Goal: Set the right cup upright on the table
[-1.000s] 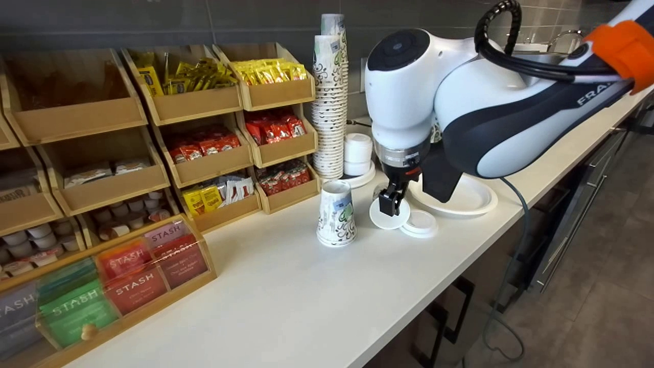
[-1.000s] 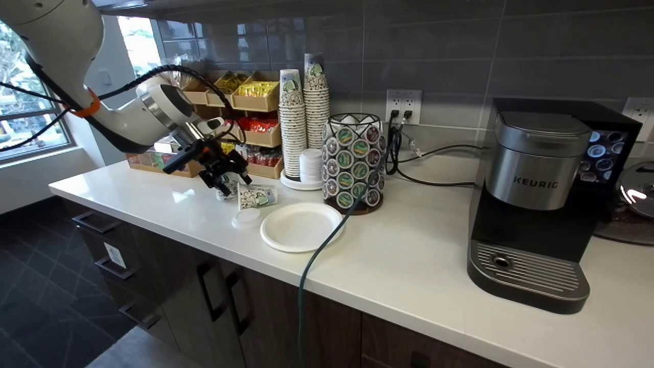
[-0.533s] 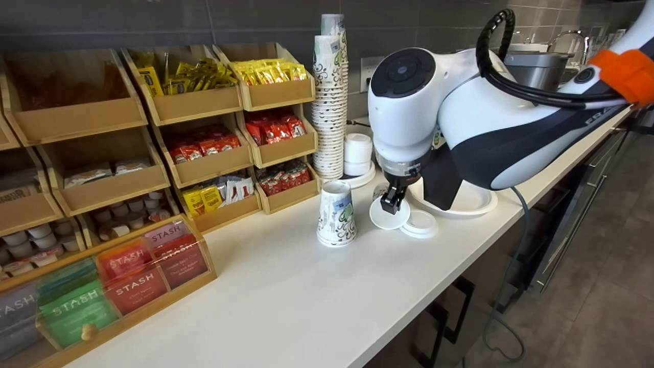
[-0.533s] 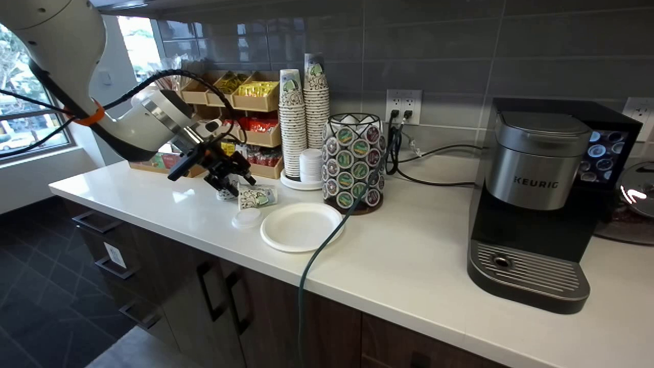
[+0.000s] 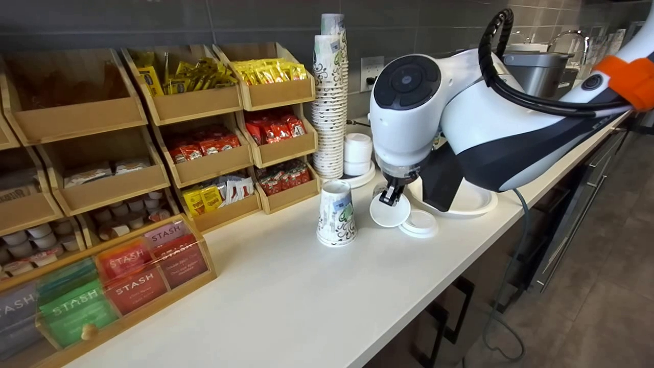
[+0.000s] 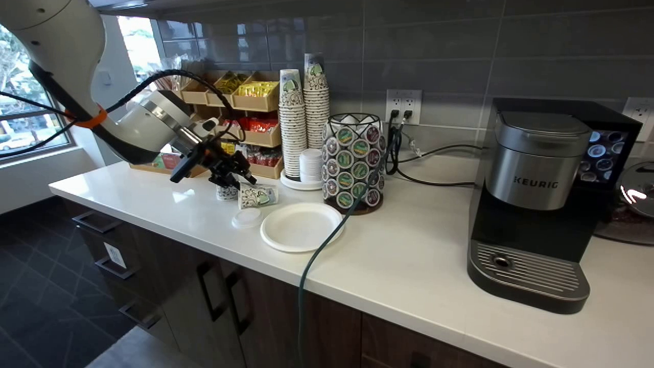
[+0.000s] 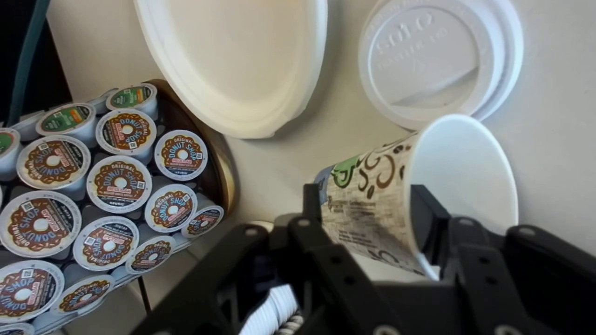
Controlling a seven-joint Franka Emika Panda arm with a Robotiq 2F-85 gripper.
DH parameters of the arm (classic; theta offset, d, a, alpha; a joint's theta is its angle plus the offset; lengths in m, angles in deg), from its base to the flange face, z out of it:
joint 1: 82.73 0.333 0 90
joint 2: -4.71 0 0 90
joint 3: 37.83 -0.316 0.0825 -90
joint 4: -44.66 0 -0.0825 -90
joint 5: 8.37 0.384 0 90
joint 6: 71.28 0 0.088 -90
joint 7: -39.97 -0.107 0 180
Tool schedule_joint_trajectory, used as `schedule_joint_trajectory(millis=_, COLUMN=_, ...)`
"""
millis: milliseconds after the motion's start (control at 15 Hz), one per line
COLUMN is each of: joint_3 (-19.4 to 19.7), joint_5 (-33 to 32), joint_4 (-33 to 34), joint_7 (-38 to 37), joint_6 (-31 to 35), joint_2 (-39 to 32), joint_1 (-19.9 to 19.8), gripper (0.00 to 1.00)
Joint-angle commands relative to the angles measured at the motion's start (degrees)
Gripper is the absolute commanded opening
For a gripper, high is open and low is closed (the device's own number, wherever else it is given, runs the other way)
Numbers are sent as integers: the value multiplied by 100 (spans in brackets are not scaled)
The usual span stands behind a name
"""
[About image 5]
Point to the tall paper cup stack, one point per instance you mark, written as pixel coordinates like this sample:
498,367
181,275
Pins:
330,103

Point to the red Stash tea box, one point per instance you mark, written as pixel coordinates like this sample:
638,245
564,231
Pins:
138,288
124,260
182,267
167,238

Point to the green Stash tea box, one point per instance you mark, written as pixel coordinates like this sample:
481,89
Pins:
79,319
68,280

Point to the yellow tea packet pile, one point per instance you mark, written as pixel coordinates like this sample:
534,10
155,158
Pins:
203,199

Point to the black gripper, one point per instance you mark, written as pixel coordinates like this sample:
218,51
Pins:
396,176

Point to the grey metal cabinet front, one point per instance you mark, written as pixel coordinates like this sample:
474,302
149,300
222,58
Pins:
579,205

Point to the black steel coffee machine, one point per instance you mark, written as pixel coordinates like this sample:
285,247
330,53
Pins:
537,71

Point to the white lid stack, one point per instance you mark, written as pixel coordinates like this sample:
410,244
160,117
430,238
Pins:
357,153

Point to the red packet pile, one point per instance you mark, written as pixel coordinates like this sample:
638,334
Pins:
277,128
205,145
286,176

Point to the white plastic cup lid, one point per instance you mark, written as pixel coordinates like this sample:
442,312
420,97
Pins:
420,226

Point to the white paper plate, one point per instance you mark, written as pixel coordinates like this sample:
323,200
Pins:
477,200

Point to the creamer cup pile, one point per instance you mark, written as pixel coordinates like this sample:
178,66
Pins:
37,247
128,216

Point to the wooden tiered bin organizer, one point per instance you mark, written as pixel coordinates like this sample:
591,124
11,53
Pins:
205,165
279,153
89,114
26,211

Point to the yellow green packet pile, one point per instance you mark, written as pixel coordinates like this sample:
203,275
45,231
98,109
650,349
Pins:
187,75

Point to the wooden tea box tray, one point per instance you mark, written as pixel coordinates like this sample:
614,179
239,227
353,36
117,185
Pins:
136,319

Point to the white blue packet pile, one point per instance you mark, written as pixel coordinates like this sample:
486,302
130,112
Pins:
238,186

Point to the black metal stool frame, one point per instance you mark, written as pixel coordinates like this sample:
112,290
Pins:
445,319

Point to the grey Stash tea box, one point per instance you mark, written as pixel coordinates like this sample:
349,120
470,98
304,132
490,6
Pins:
16,319

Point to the bright yellow packet pile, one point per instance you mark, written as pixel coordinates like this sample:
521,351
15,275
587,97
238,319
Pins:
267,69

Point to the white wall outlet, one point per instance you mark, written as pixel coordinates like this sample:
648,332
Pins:
363,71

